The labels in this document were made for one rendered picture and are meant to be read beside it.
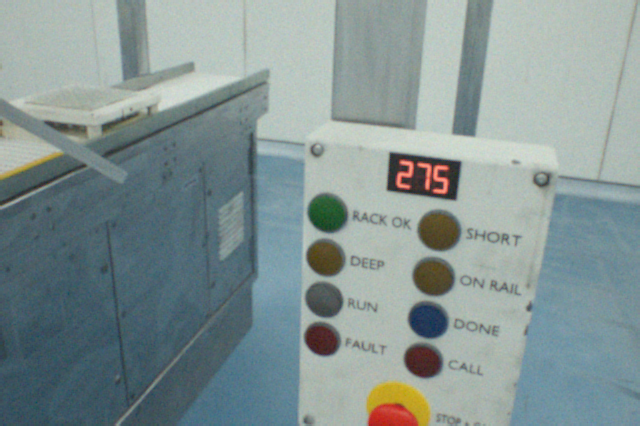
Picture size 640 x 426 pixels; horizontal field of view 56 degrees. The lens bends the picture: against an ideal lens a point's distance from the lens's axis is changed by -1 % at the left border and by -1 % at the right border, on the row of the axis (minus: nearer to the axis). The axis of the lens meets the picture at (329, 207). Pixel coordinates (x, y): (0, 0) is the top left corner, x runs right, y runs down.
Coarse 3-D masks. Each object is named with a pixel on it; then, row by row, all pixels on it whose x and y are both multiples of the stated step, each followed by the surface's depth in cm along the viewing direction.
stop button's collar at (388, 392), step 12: (384, 384) 48; (396, 384) 47; (372, 396) 49; (384, 396) 48; (396, 396) 48; (408, 396) 48; (420, 396) 47; (372, 408) 49; (408, 408) 48; (420, 408) 48; (420, 420) 48
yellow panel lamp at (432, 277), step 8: (424, 264) 43; (432, 264) 42; (440, 264) 42; (416, 272) 43; (424, 272) 43; (432, 272) 43; (440, 272) 42; (448, 272) 42; (416, 280) 43; (424, 280) 43; (432, 280) 43; (440, 280) 43; (448, 280) 43; (424, 288) 43; (432, 288) 43; (440, 288) 43; (448, 288) 43
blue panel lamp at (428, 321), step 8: (416, 312) 44; (424, 312) 44; (432, 312) 44; (440, 312) 44; (416, 320) 44; (424, 320) 44; (432, 320) 44; (440, 320) 44; (416, 328) 45; (424, 328) 44; (432, 328) 44; (440, 328) 44; (424, 336) 45; (432, 336) 45
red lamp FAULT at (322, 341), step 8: (312, 328) 48; (320, 328) 47; (312, 336) 48; (320, 336) 47; (328, 336) 47; (312, 344) 48; (320, 344) 48; (328, 344) 47; (336, 344) 47; (320, 352) 48; (328, 352) 48
